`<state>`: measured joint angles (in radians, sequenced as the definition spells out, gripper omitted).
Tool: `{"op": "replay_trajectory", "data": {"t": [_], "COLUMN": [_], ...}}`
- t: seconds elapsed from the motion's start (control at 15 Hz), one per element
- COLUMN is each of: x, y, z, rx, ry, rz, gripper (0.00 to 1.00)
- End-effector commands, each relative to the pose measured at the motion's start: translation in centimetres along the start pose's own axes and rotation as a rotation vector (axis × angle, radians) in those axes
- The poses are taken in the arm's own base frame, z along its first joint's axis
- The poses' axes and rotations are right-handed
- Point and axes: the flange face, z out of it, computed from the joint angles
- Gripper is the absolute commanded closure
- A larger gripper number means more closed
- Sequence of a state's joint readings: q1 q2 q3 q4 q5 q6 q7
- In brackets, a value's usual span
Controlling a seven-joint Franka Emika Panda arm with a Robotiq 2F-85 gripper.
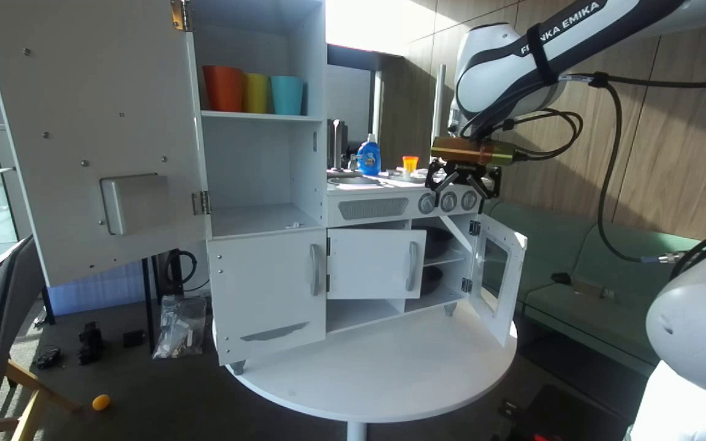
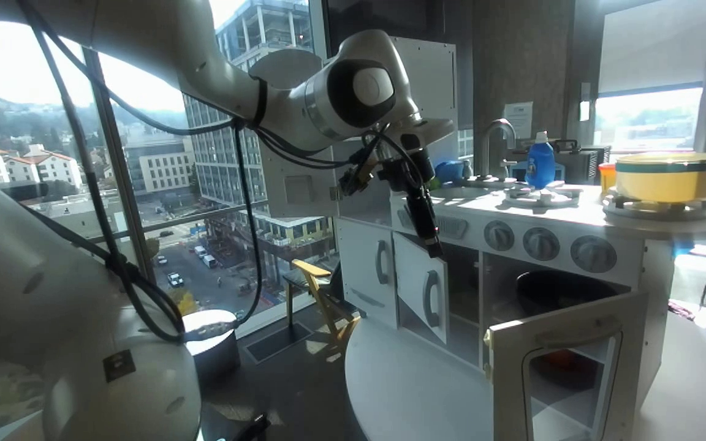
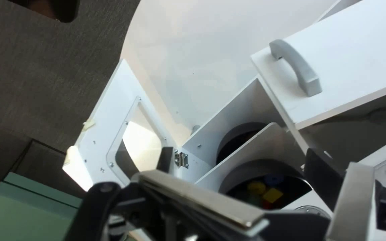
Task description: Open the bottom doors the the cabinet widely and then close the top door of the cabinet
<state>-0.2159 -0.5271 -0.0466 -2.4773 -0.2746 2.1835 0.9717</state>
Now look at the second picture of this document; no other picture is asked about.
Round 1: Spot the metal toy faucet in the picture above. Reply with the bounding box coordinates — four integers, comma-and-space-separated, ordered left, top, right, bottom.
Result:
481, 118, 519, 184

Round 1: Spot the yellow pot with green rim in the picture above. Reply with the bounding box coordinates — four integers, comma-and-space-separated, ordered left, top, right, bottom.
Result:
614, 151, 706, 207

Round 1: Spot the small orange cup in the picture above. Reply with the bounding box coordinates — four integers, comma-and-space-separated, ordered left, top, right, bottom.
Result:
595, 158, 624, 200

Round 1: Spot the grey stove knob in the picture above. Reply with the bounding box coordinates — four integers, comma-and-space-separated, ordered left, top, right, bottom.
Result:
522, 226, 561, 265
483, 218, 518, 255
572, 232, 617, 277

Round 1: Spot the stove burner grate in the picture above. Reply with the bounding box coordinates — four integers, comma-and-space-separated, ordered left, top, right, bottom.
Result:
499, 181, 583, 210

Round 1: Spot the white fridge door with handle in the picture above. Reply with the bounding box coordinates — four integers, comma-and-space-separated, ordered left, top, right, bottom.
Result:
333, 216, 398, 331

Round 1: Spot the white oven door with window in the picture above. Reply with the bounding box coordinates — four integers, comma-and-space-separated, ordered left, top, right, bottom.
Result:
486, 288, 648, 441

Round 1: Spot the white paper sign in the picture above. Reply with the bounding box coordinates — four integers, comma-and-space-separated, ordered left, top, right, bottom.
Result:
502, 97, 538, 141

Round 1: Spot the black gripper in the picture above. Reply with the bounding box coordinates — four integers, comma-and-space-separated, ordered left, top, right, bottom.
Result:
381, 132, 446, 259

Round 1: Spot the small white cabinet door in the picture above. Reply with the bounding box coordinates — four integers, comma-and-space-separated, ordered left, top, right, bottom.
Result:
389, 229, 452, 346

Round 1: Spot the blue toy in sink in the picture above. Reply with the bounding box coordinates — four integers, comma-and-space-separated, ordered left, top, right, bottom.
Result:
434, 156, 470, 185

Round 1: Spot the white toy kitchen cabinet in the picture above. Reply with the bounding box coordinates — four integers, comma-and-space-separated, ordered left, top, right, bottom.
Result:
332, 34, 674, 441

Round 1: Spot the yellow wrist camera mount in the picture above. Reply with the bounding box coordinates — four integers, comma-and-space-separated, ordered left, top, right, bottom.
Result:
337, 163, 374, 199

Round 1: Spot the blue bottle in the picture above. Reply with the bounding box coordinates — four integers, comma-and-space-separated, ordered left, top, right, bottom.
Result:
524, 130, 559, 190

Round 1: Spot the red item inside oven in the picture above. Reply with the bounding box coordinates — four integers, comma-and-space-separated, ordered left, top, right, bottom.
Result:
533, 349, 599, 392

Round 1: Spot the wooden folding chair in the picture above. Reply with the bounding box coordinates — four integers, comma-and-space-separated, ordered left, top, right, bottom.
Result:
289, 255, 363, 357

